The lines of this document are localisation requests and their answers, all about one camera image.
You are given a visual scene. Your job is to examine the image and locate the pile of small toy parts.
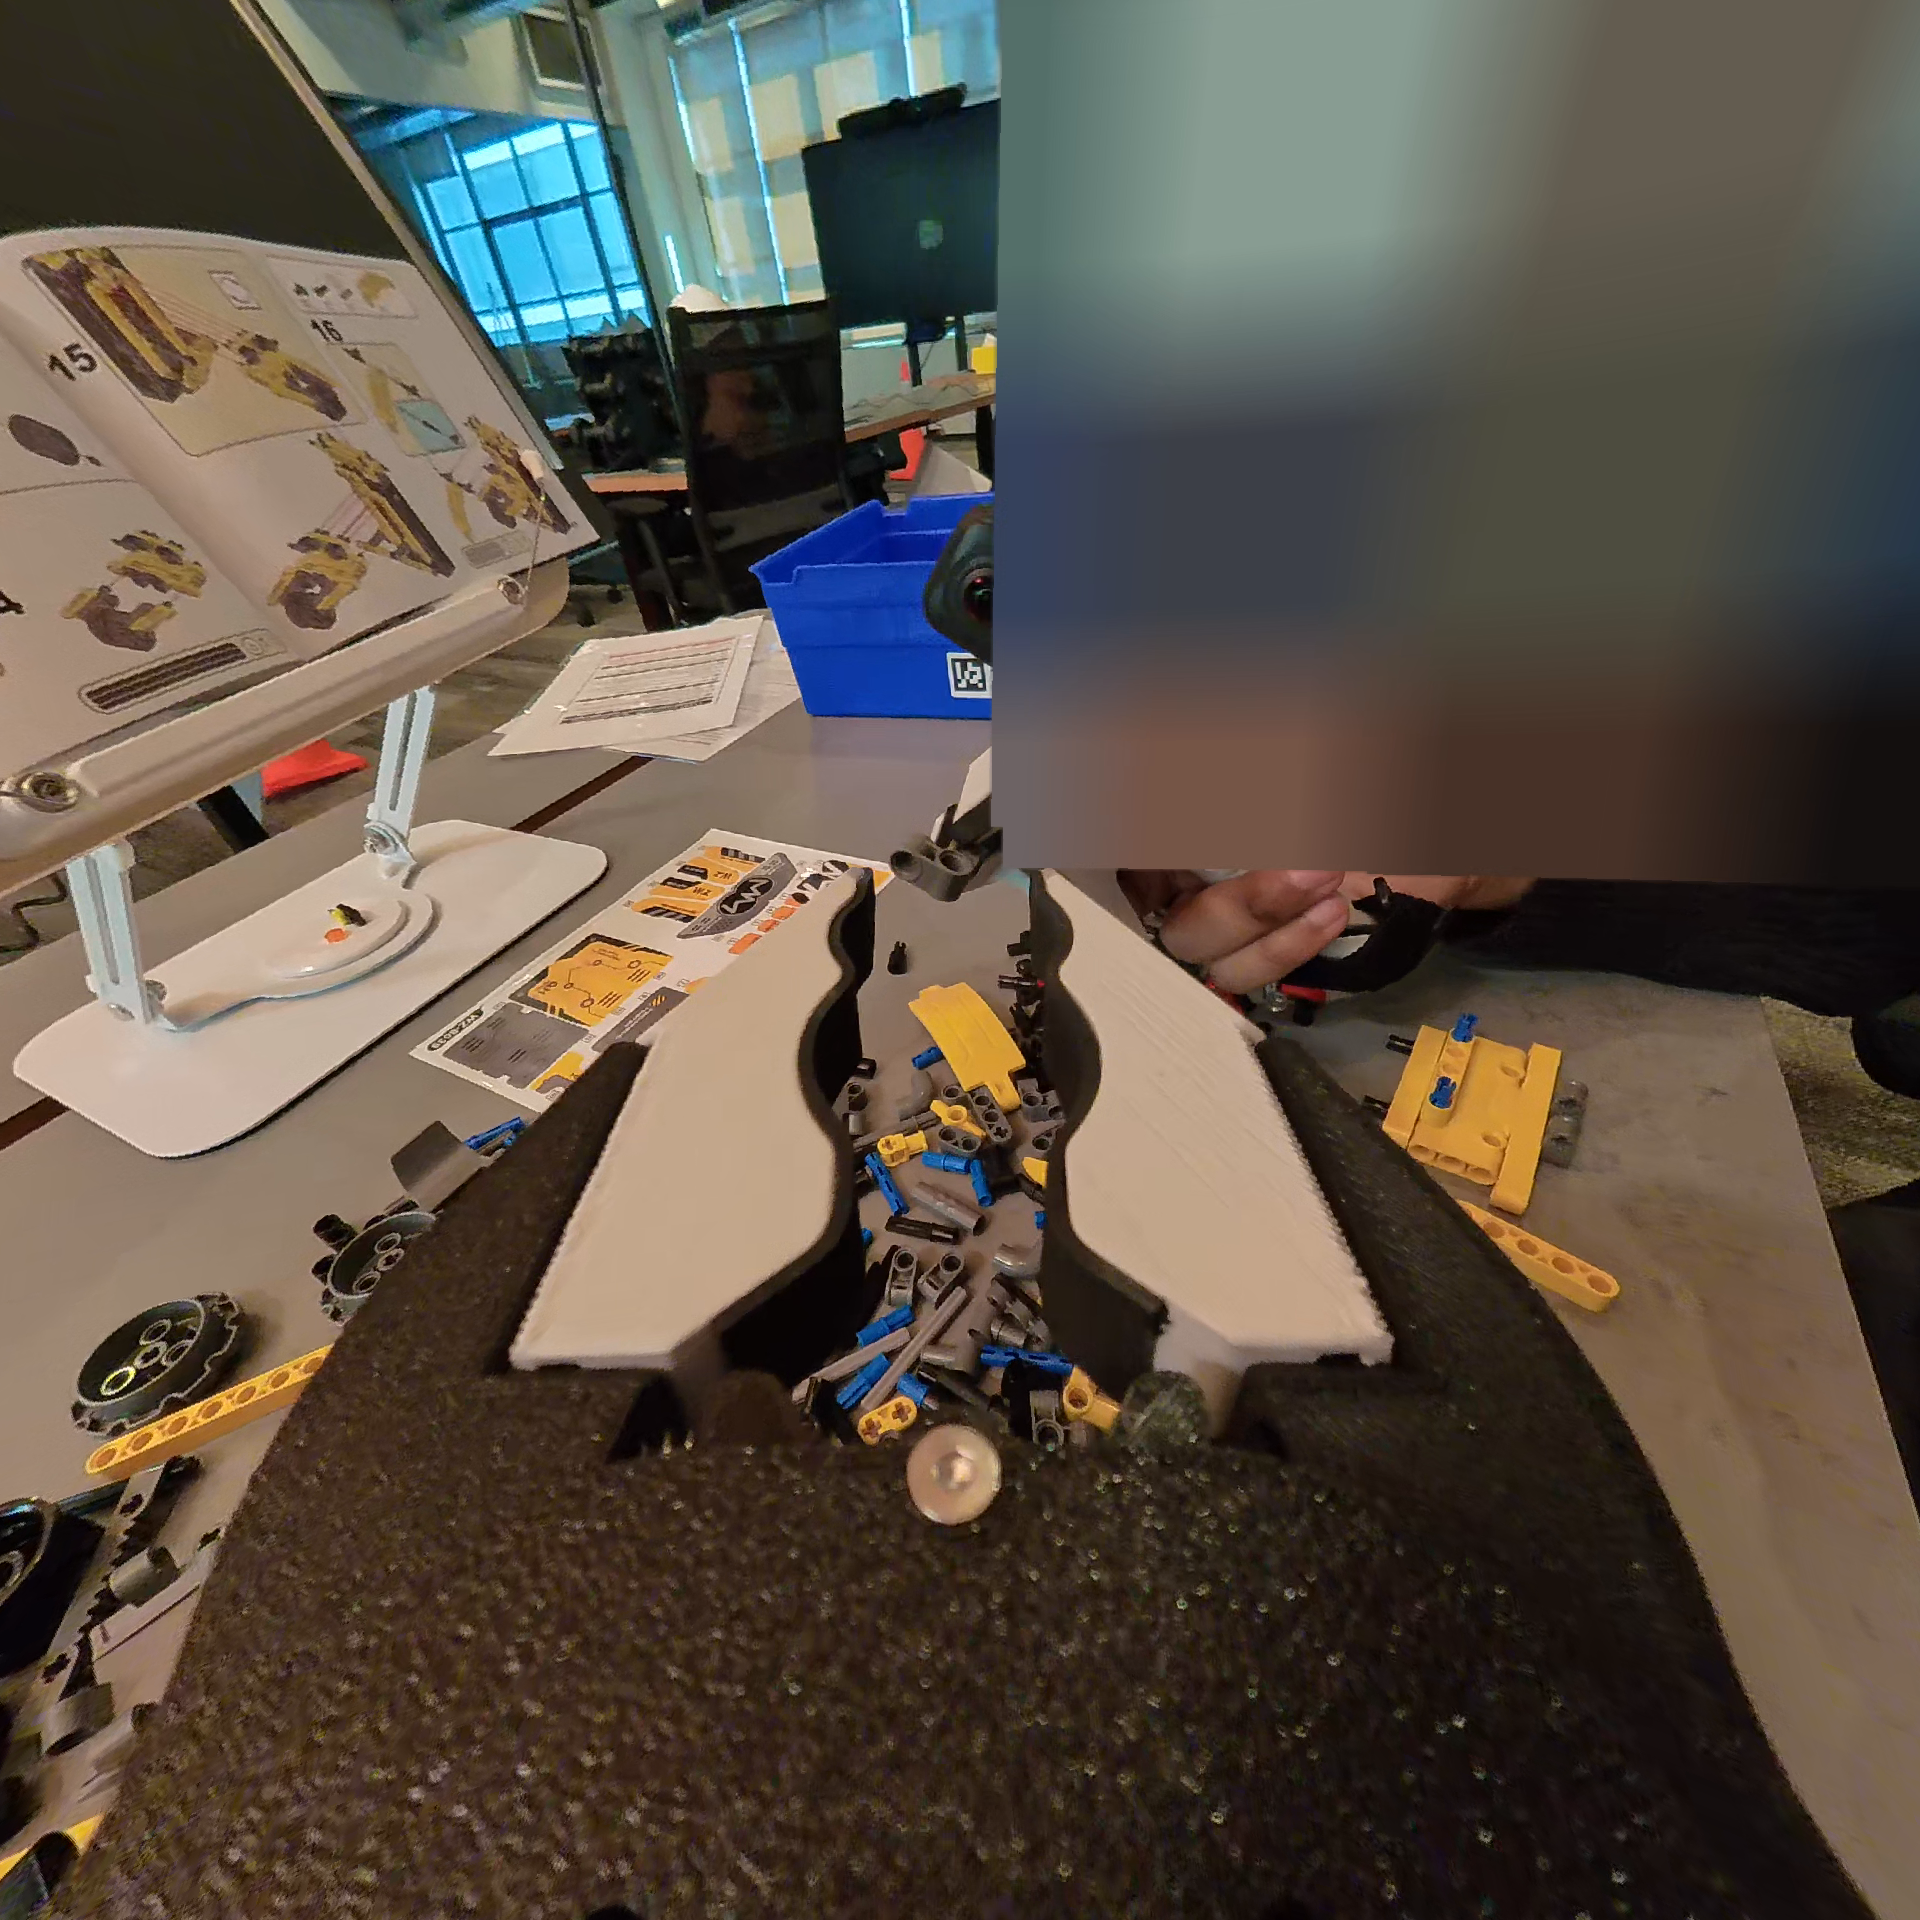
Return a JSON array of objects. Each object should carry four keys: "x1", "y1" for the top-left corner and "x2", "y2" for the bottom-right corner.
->
[{"x1": 792, "y1": 960, "x2": 1146, "y2": 1453}]

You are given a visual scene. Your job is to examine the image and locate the yellow toy frame blue pins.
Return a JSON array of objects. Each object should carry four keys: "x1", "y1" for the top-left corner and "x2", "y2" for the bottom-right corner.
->
[{"x1": 1378, "y1": 1011, "x2": 1595, "y2": 1221}]

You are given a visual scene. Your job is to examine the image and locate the black toy track links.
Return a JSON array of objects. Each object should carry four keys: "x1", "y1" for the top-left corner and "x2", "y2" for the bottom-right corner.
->
[{"x1": 0, "y1": 1452, "x2": 231, "y2": 1848}]

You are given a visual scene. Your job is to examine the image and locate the orange cone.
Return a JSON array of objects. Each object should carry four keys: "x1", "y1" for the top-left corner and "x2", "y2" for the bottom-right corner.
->
[{"x1": 262, "y1": 733, "x2": 371, "y2": 807}]

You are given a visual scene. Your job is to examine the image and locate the large black screen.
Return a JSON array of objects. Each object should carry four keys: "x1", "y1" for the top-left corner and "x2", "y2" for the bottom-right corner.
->
[{"x1": 0, "y1": 0, "x2": 441, "y2": 284}]

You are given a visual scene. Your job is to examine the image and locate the white book stand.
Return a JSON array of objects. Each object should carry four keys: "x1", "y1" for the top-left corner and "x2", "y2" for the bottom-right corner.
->
[{"x1": 0, "y1": 566, "x2": 611, "y2": 1160}]

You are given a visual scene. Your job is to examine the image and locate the black computer monitor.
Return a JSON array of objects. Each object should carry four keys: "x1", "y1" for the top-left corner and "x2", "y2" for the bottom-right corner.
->
[{"x1": 801, "y1": 99, "x2": 1001, "y2": 328}]

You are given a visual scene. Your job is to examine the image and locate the yellow curved toy panel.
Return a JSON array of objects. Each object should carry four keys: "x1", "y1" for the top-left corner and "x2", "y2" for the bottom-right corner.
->
[{"x1": 911, "y1": 980, "x2": 1032, "y2": 1115}]

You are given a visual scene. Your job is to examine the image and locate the toy instruction booklet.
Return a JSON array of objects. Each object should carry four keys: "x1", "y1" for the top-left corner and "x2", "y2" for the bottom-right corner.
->
[{"x1": 0, "y1": 223, "x2": 602, "y2": 868}]

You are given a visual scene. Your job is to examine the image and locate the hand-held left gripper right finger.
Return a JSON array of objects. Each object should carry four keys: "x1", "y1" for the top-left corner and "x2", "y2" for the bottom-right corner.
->
[{"x1": 1032, "y1": 871, "x2": 1402, "y2": 1414}]

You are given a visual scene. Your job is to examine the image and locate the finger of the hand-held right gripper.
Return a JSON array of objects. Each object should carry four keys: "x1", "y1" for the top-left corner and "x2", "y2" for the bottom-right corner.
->
[{"x1": 931, "y1": 748, "x2": 1001, "y2": 880}]

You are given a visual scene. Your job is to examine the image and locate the person's right hand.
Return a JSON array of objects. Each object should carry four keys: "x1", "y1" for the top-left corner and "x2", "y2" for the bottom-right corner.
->
[{"x1": 1136, "y1": 871, "x2": 1536, "y2": 1000}]

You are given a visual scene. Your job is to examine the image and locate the blue plastic bin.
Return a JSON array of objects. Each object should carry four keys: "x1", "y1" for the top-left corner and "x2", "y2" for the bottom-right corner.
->
[{"x1": 747, "y1": 495, "x2": 1000, "y2": 723}]

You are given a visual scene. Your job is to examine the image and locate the black toy sprocket wheel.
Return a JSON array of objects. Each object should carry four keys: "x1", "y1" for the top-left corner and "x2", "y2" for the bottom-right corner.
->
[
  {"x1": 311, "y1": 1198, "x2": 447, "y2": 1326},
  {"x1": 72, "y1": 1291, "x2": 252, "y2": 1438},
  {"x1": 0, "y1": 1496, "x2": 65, "y2": 1642}
]

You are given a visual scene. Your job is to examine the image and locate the grey toy panel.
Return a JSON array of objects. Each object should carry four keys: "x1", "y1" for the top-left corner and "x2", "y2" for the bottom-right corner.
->
[{"x1": 391, "y1": 1120, "x2": 497, "y2": 1213}]

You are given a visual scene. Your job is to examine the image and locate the long yellow toy beam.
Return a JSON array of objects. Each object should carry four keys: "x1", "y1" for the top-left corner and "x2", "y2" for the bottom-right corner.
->
[
  {"x1": 84, "y1": 1343, "x2": 336, "y2": 1480},
  {"x1": 1452, "y1": 1198, "x2": 1625, "y2": 1317}
]

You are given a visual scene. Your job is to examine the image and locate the toy sticker sheet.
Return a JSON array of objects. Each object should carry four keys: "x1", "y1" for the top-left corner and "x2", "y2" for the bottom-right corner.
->
[{"x1": 411, "y1": 826, "x2": 896, "y2": 1115}]

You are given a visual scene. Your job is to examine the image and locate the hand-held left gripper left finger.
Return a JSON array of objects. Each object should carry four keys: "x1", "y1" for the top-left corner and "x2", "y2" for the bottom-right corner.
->
[{"x1": 510, "y1": 871, "x2": 881, "y2": 1389}]

